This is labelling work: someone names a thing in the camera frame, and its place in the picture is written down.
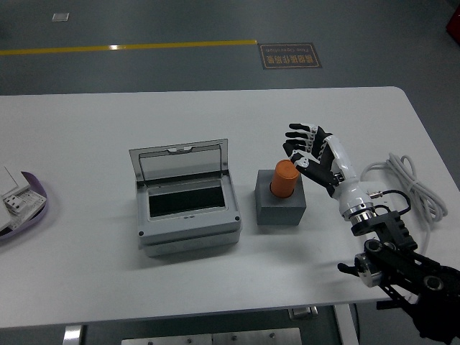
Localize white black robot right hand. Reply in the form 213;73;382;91
282;123;373;217

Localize orange cylinder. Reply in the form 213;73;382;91
270;159;301;199

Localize grey box with flap lid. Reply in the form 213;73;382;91
129;138;243;257

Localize grey cube with round hole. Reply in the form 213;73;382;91
255;169;308;226

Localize brown floor sign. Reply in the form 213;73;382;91
258;42;323;70

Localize white table leg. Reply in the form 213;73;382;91
333;303;360;345

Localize red crate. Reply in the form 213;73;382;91
445;6;460;39

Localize grey metal plate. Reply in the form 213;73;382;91
121;327;303;345

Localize yellow floor tape line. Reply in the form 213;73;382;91
0;39;258;57

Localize purple tray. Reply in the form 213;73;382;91
0;170;49;242

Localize silver table leg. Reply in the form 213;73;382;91
63;324;84;345

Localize white socket module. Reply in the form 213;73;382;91
1;189;48;231

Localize white power cord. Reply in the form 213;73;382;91
360;152;449;259

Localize metal table bracket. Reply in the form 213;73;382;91
289;306;319;320

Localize white switch panel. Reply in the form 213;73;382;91
0;165;32;201

